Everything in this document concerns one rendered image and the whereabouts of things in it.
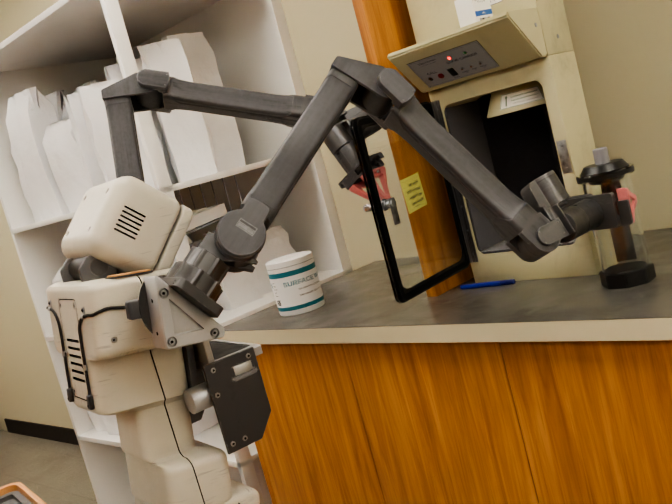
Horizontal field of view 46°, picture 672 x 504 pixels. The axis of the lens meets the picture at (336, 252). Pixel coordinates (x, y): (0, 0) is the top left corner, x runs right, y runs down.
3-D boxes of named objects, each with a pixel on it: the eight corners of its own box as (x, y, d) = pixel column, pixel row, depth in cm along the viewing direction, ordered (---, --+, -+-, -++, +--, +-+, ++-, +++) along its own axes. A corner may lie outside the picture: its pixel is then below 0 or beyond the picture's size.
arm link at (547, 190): (522, 261, 145) (545, 247, 137) (490, 207, 147) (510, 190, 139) (572, 234, 149) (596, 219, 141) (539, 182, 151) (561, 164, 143)
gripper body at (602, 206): (565, 198, 154) (546, 207, 149) (615, 190, 146) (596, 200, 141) (573, 230, 155) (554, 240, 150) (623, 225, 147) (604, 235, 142)
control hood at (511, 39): (427, 92, 187) (416, 49, 186) (549, 55, 164) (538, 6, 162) (396, 99, 179) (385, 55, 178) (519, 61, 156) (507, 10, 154)
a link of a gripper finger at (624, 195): (608, 184, 156) (585, 195, 150) (643, 179, 151) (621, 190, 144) (615, 218, 157) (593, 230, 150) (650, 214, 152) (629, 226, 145)
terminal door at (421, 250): (471, 265, 190) (430, 100, 185) (399, 305, 168) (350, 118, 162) (468, 265, 191) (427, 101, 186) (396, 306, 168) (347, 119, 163)
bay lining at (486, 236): (531, 226, 206) (499, 91, 202) (626, 214, 188) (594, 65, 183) (478, 252, 190) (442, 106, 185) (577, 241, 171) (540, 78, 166)
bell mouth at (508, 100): (513, 110, 194) (507, 88, 193) (579, 93, 181) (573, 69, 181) (472, 122, 182) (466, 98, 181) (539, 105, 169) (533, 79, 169)
